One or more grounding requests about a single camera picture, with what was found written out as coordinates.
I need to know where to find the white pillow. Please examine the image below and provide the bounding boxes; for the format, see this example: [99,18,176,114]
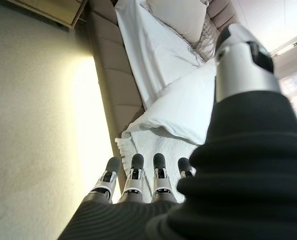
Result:
[121,63,218,146]

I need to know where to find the beige upholstered bed frame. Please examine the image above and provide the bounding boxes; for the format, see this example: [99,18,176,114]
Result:
[84,0,248,161]

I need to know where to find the cream pillow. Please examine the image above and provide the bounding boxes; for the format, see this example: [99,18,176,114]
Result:
[146,0,211,43]

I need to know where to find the light wooden nightstand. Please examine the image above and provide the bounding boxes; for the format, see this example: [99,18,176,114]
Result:
[10,0,89,30]

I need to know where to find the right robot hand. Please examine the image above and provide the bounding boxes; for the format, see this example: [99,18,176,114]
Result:
[59,23,297,240]

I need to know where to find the white fluffy blanket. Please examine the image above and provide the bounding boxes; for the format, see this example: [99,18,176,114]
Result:
[115,126,204,205]

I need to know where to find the beige knitted fringed throw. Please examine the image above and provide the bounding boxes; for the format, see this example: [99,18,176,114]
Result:
[187,17,226,68]

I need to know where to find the bright window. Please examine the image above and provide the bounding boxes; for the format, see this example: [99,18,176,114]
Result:
[270,33,297,141]

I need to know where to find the white bed sheet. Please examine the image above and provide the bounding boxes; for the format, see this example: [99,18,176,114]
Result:
[113,0,216,110]

